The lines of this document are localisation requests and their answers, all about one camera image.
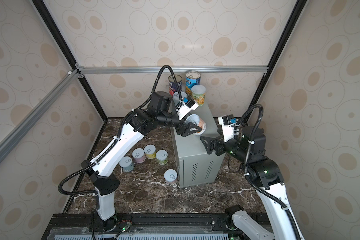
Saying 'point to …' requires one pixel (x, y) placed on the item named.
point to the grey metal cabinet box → (196, 165)
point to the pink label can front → (170, 176)
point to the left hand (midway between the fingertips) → (201, 123)
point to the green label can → (162, 156)
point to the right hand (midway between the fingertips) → (211, 133)
